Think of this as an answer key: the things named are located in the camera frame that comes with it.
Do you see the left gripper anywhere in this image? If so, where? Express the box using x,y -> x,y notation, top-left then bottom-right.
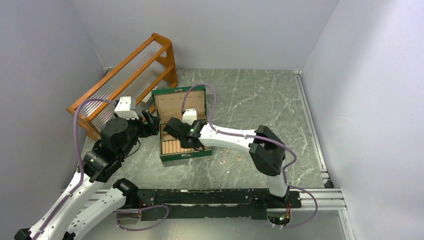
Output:
114,108 -> 161,158

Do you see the green jewelry box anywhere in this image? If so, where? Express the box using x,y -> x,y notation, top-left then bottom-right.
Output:
152,85 -> 212,163

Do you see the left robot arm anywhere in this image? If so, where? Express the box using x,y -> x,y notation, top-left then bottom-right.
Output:
13,110 -> 161,240

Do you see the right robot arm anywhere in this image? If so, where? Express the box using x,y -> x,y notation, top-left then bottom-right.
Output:
163,117 -> 289,207

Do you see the orange wooden rack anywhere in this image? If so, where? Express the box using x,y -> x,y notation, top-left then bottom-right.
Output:
67,33 -> 178,141

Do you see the gold earring cluster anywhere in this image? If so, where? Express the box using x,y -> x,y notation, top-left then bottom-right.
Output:
220,148 -> 231,156

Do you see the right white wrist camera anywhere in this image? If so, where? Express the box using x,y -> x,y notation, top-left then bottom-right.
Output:
181,108 -> 198,126

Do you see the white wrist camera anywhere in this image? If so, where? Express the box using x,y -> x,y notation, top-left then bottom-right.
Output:
181,108 -> 198,126
114,96 -> 139,120

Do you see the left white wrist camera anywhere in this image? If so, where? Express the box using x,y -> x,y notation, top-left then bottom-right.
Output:
114,96 -> 139,120

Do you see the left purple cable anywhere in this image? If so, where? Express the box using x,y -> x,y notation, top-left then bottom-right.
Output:
29,98 -> 117,240

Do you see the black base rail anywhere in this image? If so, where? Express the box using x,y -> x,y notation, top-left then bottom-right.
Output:
81,188 -> 347,222

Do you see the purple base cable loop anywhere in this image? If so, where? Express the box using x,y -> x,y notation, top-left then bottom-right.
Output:
115,200 -> 172,232

